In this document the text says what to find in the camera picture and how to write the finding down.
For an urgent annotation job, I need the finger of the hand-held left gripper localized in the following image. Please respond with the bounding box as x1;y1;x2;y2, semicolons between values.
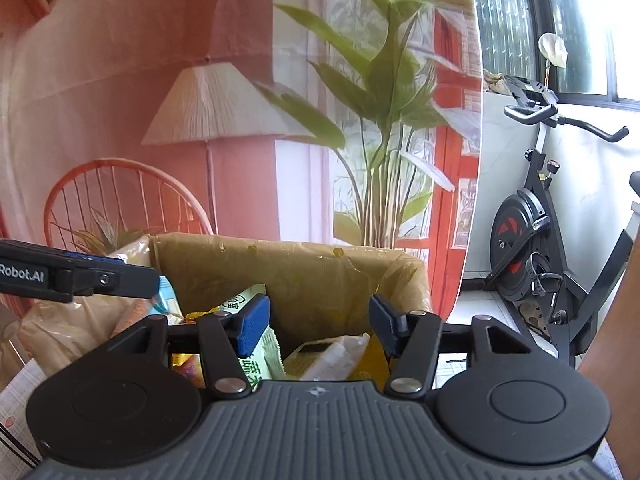
0;240;162;304

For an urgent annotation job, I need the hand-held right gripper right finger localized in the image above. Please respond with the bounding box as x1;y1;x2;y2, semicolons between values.
369;294;541;401

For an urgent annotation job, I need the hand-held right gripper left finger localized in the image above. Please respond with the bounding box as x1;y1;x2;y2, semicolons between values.
100;294;273;401

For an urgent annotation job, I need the green snack packet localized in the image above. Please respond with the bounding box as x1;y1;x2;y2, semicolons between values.
220;284;283;381

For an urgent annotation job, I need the plastic-lined cardboard box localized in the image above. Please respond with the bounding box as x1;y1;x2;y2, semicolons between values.
150;232;433;386

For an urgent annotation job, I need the light blue snack packet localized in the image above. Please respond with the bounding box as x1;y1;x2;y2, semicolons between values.
152;276;183;326

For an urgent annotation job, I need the white snack packet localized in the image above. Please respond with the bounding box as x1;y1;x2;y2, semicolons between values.
282;334;371;382

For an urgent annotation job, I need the beige plastic bag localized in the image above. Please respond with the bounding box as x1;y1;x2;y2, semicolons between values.
20;237;156;376

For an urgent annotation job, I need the yellow purple snack packet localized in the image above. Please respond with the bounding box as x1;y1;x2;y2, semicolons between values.
170;310;221;381

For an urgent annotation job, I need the black exercise bike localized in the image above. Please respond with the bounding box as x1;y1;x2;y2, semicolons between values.
482;74;640;368

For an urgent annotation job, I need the brown wooden board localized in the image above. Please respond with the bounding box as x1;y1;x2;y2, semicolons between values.
577;215;640;480

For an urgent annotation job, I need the printed backdrop cloth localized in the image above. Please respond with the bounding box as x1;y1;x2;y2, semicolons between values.
0;0;483;361

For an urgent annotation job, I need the white cloth on rod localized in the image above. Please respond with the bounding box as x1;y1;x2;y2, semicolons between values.
537;32;569;68

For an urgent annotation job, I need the dark-framed window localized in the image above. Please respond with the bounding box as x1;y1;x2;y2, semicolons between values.
470;0;640;111

